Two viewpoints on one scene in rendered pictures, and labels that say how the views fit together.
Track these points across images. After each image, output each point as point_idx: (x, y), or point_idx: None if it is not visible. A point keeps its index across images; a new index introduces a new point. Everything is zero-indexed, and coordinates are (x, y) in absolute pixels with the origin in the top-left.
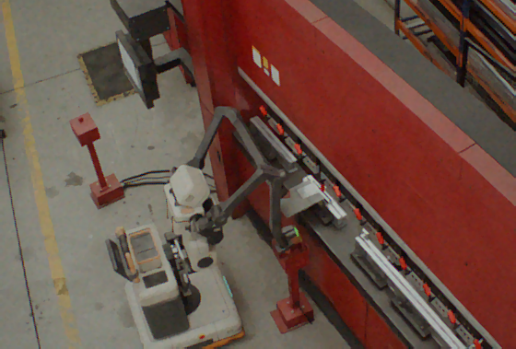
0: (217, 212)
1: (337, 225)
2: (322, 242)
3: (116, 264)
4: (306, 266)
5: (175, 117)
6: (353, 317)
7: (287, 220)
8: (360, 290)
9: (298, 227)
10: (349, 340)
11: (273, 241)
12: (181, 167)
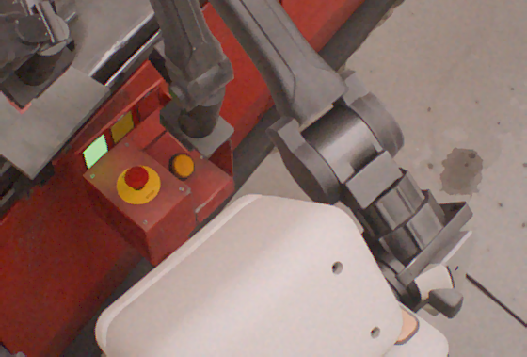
0: (354, 121)
1: (72, 5)
2: (122, 62)
3: None
4: (98, 269)
5: None
6: (247, 73)
7: (6, 284)
8: None
9: (41, 212)
10: None
11: (152, 221)
12: (183, 355)
